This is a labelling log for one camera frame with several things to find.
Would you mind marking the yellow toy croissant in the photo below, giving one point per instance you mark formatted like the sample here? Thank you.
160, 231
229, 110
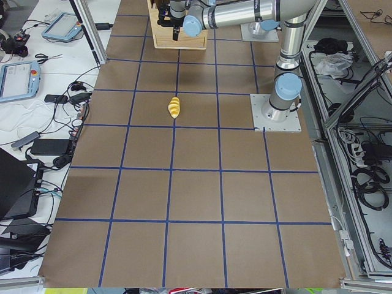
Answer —
174, 107

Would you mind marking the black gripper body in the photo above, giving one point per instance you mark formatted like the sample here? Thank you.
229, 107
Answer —
176, 22

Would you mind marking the lower blue teach pendant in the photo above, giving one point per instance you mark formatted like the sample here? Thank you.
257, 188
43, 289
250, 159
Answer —
19, 80

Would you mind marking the wooden drawer cabinet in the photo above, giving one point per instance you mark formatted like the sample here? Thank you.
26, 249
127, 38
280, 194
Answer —
164, 43

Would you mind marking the white crumpled cloth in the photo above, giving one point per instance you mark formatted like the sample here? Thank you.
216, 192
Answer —
335, 65

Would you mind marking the white power strip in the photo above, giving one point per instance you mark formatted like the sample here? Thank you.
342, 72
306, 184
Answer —
358, 154

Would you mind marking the upper blue teach pendant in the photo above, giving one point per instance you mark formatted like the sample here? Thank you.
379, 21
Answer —
64, 28

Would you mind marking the black electronics gadget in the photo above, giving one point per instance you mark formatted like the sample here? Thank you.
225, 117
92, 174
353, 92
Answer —
15, 45

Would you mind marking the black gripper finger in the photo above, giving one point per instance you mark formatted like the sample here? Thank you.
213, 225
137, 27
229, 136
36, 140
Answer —
175, 34

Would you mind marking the grey usb hub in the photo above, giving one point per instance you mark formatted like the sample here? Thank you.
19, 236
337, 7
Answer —
25, 140

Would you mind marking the black smartphone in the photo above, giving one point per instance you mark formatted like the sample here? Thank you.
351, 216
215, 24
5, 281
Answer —
56, 98

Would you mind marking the black scissors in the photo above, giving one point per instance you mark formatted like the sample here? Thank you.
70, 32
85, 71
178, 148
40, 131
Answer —
42, 58

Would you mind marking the black cloth bundle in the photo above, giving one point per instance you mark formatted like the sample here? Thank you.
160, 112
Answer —
330, 46

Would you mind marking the blue teach pendant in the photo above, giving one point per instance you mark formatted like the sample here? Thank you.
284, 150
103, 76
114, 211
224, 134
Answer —
64, 28
19, 80

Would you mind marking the black power brick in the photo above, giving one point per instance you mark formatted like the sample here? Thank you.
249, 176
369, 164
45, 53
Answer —
49, 147

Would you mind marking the black laptop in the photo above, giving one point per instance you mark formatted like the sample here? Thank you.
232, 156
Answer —
20, 180

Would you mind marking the aluminium frame post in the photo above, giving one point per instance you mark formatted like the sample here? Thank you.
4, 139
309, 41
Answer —
85, 19

